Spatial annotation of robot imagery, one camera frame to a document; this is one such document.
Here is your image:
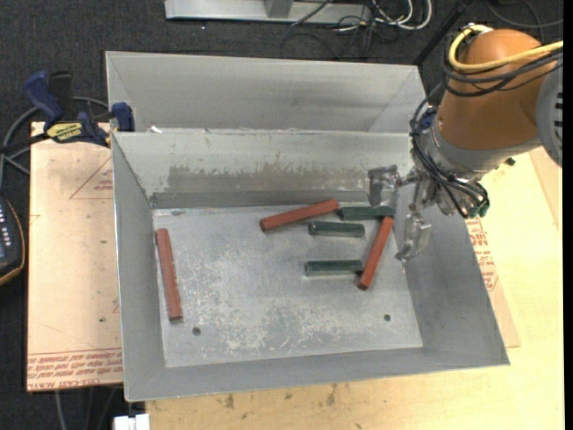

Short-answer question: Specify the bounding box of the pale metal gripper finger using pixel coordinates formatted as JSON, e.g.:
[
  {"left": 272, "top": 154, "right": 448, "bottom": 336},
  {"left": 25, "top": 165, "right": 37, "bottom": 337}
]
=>
[
  {"left": 367, "top": 164, "right": 400, "bottom": 208},
  {"left": 394, "top": 211, "right": 433, "bottom": 262}
]

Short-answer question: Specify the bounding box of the grey metal bin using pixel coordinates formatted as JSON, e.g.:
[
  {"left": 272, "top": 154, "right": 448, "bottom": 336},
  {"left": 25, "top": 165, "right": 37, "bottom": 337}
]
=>
[{"left": 105, "top": 50, "right": 511, "bottom": 403}]

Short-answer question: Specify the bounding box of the dark green flat block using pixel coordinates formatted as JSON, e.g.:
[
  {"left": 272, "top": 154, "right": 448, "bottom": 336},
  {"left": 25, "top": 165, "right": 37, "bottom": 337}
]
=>
[
  {"left": 304, "top": 259, "right": 365, "bottom": 279},
  {"left": 307, "top": 220, "right": 366, "bottom": 239},
  {"left": 336, "top": 204, "right": 398, "bottom": 222}
]

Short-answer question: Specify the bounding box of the red-brown flat block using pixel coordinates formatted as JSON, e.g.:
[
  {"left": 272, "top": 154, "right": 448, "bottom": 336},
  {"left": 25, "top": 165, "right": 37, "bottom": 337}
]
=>
[
  {"left": 154, "top": 228, "right": 185, "bottom": 323},
  {"left": 355, "top": 215, "right": 396, "bottom": 292},
  {"left": 259, "top": 198, "right": 341, "bottom": 233}
]

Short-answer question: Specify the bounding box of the brown cardboard board red print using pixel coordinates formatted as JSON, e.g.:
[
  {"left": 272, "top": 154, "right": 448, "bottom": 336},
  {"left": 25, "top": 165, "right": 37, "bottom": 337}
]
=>
[{"left": 25, "top": 121, "right": 523, "bottom": 394}]

